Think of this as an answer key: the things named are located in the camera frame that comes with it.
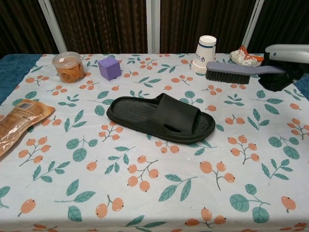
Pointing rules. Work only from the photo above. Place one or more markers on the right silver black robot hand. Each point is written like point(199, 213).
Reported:
point(289, 52)

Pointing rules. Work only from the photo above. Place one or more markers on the crumpled orange white snack wrapper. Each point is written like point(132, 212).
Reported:
point(241, 56)

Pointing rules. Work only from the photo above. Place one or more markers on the white paper cup stack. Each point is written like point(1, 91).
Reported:
point(205, 55)

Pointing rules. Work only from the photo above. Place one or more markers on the black rubber slipper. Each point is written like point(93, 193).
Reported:
point(135, 111)

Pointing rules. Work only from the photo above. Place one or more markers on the purple cube box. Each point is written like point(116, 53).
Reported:
point(108, 70)

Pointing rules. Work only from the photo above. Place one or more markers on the floral printed tablecloth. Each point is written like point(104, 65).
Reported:
point(154, 181)

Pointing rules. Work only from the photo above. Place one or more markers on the clear jar of rubber bands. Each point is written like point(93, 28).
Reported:
point(70, 70)

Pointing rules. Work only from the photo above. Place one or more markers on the brown snack pouch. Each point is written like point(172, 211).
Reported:
point(19, 120)

